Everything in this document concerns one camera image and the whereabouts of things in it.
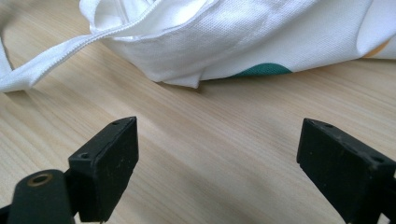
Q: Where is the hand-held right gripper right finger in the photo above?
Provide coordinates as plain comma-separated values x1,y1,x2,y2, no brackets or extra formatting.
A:
296,118,396,224

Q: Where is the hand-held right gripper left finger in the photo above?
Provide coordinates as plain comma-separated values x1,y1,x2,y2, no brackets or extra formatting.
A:
67,116,140,224

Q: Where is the white canvas zipper bag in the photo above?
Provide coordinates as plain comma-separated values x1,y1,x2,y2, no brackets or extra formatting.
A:
0,0,396,93

